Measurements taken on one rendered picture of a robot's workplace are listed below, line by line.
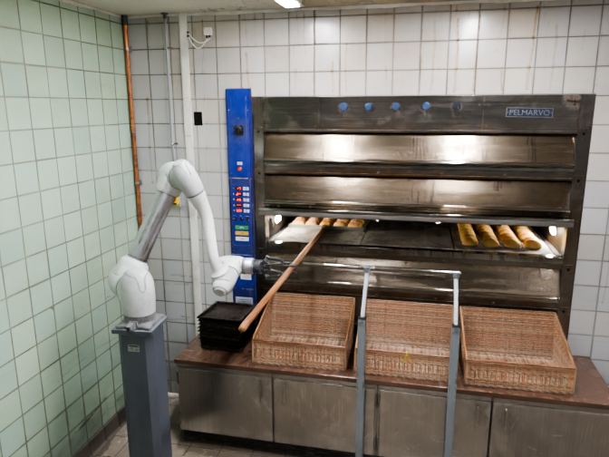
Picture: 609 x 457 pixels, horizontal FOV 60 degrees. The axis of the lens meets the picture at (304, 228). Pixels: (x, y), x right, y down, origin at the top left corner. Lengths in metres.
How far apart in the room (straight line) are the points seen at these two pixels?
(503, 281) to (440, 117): 1.05
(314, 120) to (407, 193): 0.72
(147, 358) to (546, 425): 2.07
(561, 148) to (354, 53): 1.28
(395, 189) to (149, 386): 1.77
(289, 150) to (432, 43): 1.03
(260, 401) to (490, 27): 2.46
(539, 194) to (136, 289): 2.26
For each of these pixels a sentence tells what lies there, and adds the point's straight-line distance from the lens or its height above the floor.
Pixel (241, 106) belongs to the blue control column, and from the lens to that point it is 3.35.
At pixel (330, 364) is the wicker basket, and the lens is 3.10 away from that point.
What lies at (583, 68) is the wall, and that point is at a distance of 3.31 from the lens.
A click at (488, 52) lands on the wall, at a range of 3.23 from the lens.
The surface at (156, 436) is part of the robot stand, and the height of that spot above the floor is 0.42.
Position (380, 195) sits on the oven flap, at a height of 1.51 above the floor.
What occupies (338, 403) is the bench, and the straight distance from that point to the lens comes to 3.15.
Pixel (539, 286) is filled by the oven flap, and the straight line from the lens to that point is 3.44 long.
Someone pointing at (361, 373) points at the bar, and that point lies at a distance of 2.97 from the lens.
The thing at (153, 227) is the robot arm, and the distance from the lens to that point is 2.84.
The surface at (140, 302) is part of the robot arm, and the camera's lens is 2.67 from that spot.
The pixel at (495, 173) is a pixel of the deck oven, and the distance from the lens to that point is 3.25.
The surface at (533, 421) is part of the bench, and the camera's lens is 3.17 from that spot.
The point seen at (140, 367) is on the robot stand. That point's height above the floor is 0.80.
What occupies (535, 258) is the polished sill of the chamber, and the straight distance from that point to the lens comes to 3.38.
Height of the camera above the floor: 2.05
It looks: 13 degrees down
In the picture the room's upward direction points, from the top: straight up
